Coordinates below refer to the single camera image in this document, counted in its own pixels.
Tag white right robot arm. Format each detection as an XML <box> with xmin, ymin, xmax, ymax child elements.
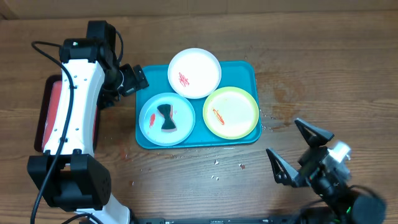
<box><xmin>266</xmin><ymin>118</ymin><xmax>387</xmax><ymax>223</ymax></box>

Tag yellow-green plate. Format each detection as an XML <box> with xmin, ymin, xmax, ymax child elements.
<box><xmin>203</xmin><ymin>86</ymin><xmax>259</xmax><ymax>140</ymax></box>

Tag green and orange sponge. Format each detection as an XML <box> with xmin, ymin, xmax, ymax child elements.
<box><xmin>157</xmin><ymin>104</ymin><xmax>177</xmax><ymax>132</ymax></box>

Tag white plate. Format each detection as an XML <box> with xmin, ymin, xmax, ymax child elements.
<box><xmin>167</xmin><ymin>48</ymin><xmax>222</xmax><ymax>99</ymax></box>

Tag red water tray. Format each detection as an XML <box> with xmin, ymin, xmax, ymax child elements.
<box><xmin>33</xmin><ymin>73</ymin><xmax>102</xmax><ymax>154</ymax></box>

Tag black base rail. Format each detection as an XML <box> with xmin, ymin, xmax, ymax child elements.
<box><xmin>133</xmin><ymin>214</ymin><xmax>336</xmax><ymax>224</ymax></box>

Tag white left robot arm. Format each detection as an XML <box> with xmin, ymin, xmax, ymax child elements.
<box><xmin>27</xmin><ymin>21</ymin><xmax>149</xmax><ymax>223</ymax></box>

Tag blue plastic tray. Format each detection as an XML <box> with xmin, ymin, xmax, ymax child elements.
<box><xmin>136</xmin><ymin>60</ymin><xmax>262</xmax><ymax>149</ymax></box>

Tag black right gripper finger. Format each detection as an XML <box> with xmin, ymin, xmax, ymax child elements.
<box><xmin>294</xmin><ymin>118</ymin><xmax>335</xmax><ymax>146</ymax></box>
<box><xmin>266</xmin><ymin>148</ymin><xmax>300</xmax><ymax>187</ymax></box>

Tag light blue plate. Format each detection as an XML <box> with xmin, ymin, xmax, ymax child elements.
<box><xmin>138</xmin><ymin>93</ymin><xmax>195</xmax><ymax>147</ymax></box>

